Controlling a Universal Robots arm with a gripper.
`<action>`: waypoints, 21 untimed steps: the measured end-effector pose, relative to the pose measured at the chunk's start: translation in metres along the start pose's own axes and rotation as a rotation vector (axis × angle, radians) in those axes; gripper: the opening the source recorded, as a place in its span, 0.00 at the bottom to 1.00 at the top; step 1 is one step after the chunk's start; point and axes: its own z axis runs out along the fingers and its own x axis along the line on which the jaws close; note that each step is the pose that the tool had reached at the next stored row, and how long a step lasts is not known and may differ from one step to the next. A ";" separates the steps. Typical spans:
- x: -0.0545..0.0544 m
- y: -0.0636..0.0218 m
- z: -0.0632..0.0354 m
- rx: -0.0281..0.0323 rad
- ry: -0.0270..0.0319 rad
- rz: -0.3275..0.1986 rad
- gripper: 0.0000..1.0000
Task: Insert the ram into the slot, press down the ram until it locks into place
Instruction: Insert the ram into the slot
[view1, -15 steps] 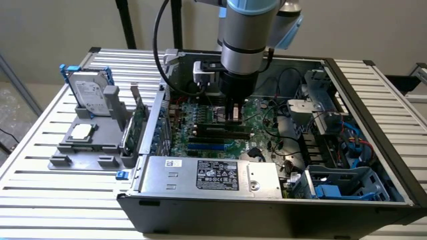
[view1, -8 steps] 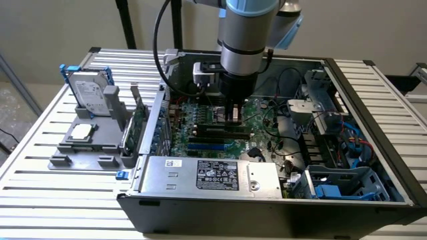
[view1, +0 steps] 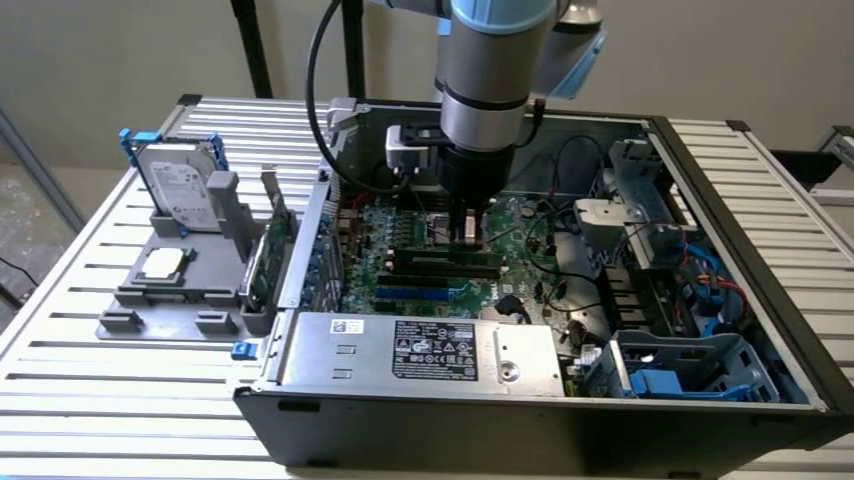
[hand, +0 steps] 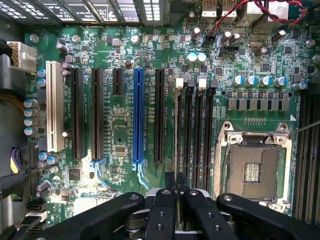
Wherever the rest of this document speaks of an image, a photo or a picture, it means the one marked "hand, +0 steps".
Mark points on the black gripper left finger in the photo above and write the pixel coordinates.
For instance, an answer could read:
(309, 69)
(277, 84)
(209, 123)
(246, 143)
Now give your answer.
(160, 215)

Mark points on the white PCI expansion slot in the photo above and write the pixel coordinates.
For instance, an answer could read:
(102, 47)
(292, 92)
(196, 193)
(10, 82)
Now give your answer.
(55, 105)

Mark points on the short black expansion slot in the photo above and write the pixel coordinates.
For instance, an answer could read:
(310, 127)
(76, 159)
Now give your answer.
(117, 82)

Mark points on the green computer motherboard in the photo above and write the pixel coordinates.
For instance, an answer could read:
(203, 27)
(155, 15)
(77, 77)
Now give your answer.
(120, 112)

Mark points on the black SATA connectors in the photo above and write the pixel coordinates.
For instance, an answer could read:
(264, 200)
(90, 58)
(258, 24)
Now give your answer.
(36, 215)

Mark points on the thin metal locking lever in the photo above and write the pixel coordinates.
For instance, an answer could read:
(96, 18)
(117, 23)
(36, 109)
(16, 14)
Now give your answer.
(305, 128)

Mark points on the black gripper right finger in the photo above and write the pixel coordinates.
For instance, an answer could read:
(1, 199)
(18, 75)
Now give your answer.
(200, 217)

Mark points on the black square chip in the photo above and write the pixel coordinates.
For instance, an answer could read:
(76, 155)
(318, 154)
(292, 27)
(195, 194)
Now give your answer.
(74, 174)

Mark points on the RAM slot with black latch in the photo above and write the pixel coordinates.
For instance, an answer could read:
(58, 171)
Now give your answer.
(189, 125)
(210, 130)

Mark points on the silver CPU socket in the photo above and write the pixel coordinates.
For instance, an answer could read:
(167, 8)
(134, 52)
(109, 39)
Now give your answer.
(252, 170)

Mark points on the silver USB port block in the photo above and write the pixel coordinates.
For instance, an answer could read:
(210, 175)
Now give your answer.
(217, 8)

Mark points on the white power connector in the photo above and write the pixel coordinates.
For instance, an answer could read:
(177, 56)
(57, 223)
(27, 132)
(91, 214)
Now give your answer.
(23, 56)

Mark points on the silver round capacitor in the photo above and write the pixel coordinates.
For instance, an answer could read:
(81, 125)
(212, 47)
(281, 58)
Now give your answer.
(201, 57)
(192, 58)

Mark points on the blue expansion slot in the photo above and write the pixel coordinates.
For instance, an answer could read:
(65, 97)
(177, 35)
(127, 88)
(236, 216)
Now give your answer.
(138, 115)

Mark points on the RAM slot with white latch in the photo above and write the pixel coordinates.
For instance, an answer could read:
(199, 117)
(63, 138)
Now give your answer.
(180, 120)
(200, 125)

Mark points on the silver metal port block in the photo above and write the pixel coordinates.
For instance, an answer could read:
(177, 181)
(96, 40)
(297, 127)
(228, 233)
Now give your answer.
(268, 12)

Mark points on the black fan header connector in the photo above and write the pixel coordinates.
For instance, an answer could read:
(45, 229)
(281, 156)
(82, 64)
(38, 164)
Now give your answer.
(229, 50)

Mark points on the long black expansion slot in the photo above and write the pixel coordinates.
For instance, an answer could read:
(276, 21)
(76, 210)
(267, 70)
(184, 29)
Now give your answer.
(77, 112)
(159, 115)
(97, 112)

